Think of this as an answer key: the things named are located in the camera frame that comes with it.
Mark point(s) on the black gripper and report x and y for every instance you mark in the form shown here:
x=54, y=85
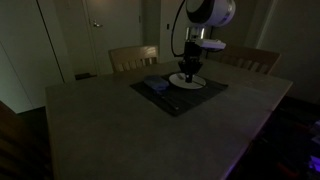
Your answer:
x=191, y=63

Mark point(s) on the wooden chair near door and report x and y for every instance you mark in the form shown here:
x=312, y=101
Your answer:
x=133, y=57

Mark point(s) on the wooden chair beside robot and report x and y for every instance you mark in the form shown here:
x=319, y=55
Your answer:
x=251, y=59

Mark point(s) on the white round plate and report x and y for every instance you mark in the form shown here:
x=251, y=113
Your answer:
x=179, y=80

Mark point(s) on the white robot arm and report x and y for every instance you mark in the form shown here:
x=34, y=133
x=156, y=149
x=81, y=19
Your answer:
x=203, y=13

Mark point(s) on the dark rectangular placemat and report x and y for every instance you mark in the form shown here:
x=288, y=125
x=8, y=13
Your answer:
x=185, y=99

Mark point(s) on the blue folded napkin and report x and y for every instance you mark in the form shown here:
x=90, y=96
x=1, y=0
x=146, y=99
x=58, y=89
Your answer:
x=156, y=83

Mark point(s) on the white door with handle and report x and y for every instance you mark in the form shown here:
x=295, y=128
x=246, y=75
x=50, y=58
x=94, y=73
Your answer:
x=114, y=24

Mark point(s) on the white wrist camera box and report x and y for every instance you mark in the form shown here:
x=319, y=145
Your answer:
x=208, y=44

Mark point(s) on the dark table knife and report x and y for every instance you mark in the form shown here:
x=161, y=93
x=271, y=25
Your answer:
x=174, y=106

